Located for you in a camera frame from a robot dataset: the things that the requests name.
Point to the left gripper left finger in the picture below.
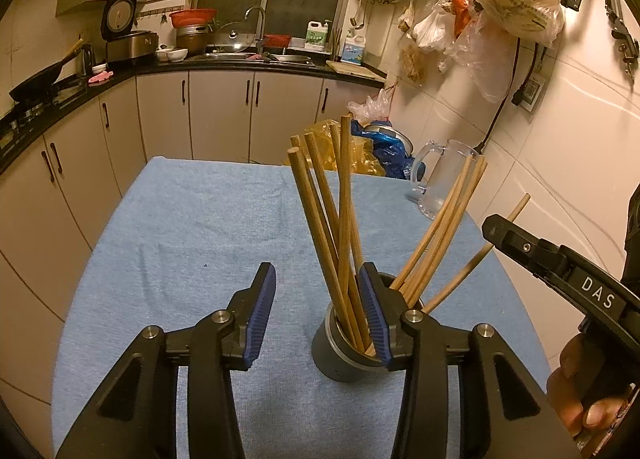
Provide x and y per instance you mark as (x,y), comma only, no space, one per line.
(250,309)

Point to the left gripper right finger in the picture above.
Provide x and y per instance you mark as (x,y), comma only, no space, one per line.
(384,308)

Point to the dark grey utensil holder cup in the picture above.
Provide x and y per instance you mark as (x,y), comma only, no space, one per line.
(427,374)

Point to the kitchen faucet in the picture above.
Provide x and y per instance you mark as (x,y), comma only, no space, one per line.
(260,26)

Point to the person's right hand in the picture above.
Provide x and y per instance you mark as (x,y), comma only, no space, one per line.
(571,396)

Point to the blue towel table cloth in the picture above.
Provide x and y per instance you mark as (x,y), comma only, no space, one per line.
(188,234)

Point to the clear glass beer mug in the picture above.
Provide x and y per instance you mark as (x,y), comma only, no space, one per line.
(434,171)

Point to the yellow plastic bag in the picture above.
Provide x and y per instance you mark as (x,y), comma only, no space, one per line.
(361,149)

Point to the blue plastic bag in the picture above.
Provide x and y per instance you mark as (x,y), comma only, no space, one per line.
(392,149)

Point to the white plastic bag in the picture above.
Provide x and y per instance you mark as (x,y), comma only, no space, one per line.
(375,108)

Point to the wooden cutting board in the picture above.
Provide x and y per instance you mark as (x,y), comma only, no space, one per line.
(352,69)

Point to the white detergent bottle blue label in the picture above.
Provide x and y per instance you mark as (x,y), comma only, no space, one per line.
(353,49)

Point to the glass pot lid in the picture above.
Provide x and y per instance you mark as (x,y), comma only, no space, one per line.
(233,37)

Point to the white detergent bottle green label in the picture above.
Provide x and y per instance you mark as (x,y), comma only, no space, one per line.
(316,34)

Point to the red plastic basin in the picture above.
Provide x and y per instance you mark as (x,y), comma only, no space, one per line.
(192,17)

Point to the hanging plastic bags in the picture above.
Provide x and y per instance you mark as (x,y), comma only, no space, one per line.
(480,35)

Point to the black wok pan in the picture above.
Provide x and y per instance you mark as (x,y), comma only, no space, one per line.
(38,84)

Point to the rice cooker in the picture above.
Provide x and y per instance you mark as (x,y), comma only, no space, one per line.
(123,44)

